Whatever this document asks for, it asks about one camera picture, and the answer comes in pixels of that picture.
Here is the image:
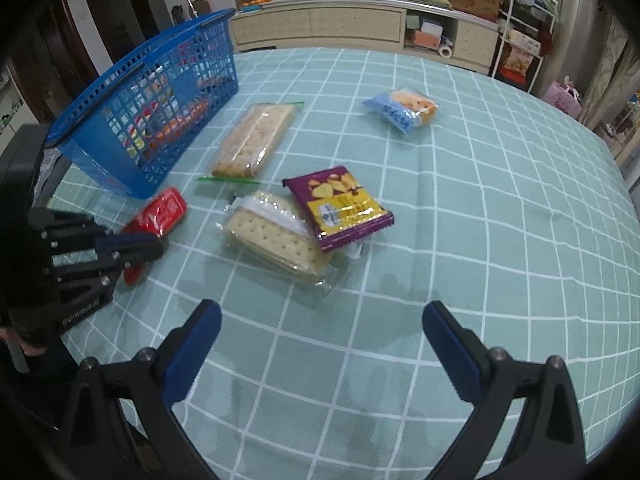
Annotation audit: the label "blue plastic basket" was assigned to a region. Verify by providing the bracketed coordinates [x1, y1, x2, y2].
[46, 8, 240, 200]

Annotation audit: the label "patterned beige curtain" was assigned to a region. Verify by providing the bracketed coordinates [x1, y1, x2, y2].
[582, 15, 632, 131]

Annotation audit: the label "green cushion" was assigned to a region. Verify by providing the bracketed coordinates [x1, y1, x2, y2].
[397, 0, 453, 11]

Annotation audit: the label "square cracker pack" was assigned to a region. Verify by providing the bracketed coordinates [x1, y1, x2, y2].
[216, 190, 347, 302]

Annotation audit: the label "orange sausage packet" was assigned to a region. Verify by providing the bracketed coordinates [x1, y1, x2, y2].
[147, 101, 211, 153]

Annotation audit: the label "long clear cracker sleeve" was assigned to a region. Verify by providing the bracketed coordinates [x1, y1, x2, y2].
[196, 101, 305, 184]

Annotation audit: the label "blue cartoon cake packet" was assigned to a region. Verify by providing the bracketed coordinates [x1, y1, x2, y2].
[362, 87, 440, 136]

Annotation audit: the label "red snack packet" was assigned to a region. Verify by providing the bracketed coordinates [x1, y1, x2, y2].
[120, 187, 189, 286]

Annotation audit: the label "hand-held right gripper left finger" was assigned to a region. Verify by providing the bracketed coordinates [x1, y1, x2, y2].
[60, 299, 223, 480]

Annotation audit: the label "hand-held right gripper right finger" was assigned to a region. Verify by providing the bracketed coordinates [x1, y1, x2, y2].
[422, 300, 587, 480]

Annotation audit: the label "boxes in cabinet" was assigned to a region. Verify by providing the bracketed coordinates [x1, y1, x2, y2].
[405, 12, 446, 52]

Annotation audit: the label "beige tv cabinet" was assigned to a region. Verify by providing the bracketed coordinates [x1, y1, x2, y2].
[229, 0, 501, 76]

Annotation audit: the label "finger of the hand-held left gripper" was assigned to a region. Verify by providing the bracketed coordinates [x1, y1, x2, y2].
[49, 239, 167, 312]
[29, 208, 153, 257]

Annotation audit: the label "white metal rack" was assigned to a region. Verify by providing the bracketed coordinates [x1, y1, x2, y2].
[492, 0, 558, 92]

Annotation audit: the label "pink tote bag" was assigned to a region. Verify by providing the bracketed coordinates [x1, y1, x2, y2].
[542, 77, 583, 121]

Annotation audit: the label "person's left hand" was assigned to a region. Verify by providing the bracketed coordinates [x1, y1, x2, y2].
[0, 326, 48, 361]

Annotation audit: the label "purple chip packet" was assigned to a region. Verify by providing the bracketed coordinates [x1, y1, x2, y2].
[282, 165, 395, 253]

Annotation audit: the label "green checkered tablecloth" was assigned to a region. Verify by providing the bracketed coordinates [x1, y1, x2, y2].
[47, 47, 636, 476]

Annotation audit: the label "brown cardboard box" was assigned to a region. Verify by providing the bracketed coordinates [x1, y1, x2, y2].
[445, 0, 502, 22]

